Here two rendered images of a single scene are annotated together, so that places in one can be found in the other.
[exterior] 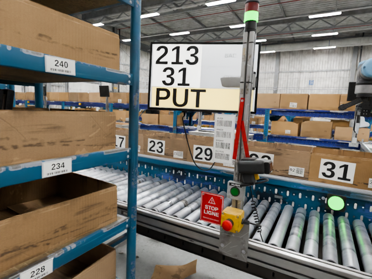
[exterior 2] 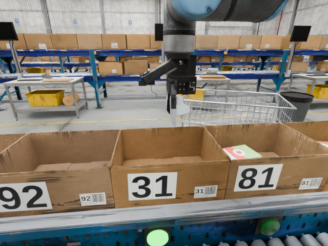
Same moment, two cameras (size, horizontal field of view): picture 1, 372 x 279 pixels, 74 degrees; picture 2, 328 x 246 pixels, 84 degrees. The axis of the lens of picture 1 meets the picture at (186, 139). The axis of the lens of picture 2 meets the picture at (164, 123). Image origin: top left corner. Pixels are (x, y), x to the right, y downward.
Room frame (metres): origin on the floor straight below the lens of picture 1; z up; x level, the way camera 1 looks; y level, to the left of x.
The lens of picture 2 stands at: (0.88, -0.57, 1.39)
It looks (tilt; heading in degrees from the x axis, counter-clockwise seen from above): 22 degrees down; 325
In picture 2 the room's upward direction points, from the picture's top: straight up
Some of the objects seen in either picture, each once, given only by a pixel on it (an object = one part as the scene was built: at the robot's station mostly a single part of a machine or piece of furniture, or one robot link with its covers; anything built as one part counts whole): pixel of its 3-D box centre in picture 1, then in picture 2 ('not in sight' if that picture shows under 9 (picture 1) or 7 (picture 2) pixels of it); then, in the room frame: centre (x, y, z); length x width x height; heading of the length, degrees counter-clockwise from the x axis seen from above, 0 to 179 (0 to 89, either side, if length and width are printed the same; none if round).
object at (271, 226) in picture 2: not in sight; (270, 228); (1.04, -1.13, 0.81); 0.07 x 0.01 x 0.07; 61
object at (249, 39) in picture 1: (241, 149); not in sight; (0.96, -0.22, 1.11); 0.12 x 0.05 x 0.88; 61
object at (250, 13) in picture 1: (251, 13); not in sight; (0.96, -0.22, 1.62); 0.05 x 0.05 x 0.06
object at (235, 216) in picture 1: (241, 222); not in sight; (0.89, -0.22, 0.84); 0.15 x 0.09 x 0.07; 61
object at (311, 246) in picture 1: (312, 232); not in sight; (1.07, -0.60, 0.72); 0.52 x 0.05 x 0.05; 151
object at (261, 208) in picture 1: (255, 218); not in sight; (1.19, -0.37, 0.72); 0.52 x 0.05 x 0.05; 151
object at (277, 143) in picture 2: not in sight; (256, 155); (1.20, -1.28, 0.96); 0.39 x 0.29 x 0.17; 61
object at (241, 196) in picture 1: (236, 190); not in sight; (0.93, -0.20, 0.95); 0.07 x 0.03 x 0.07; 61
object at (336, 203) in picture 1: (335, 203); (157, 239); (1.23, -0.79, 0.81); 0.07 x 0.01 x 0.07; 61
